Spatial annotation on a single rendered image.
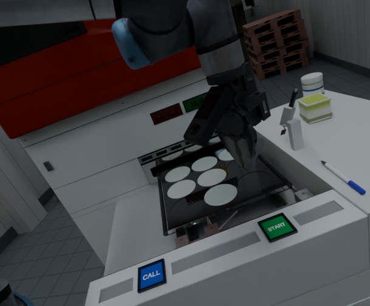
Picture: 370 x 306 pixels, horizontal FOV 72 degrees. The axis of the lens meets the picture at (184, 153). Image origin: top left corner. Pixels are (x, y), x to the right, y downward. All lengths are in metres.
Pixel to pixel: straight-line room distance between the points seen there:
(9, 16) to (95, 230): 1.02
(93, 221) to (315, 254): 0.90
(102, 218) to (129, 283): 0.64
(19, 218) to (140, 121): 2.55
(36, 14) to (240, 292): 0.52
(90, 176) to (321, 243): 0.84
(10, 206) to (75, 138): 2.32
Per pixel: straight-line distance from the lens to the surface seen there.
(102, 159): 1.05
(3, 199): 3.27
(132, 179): 1.07
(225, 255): 0.52
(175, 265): 0.55
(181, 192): 0.84
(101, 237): 1.25
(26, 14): 0.32
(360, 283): 0.69
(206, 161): 0.96
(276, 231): 0.53
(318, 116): 0.90
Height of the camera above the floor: 1.35
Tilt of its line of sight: 24 degrees down
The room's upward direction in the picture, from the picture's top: 21 degrees counter-clockwise
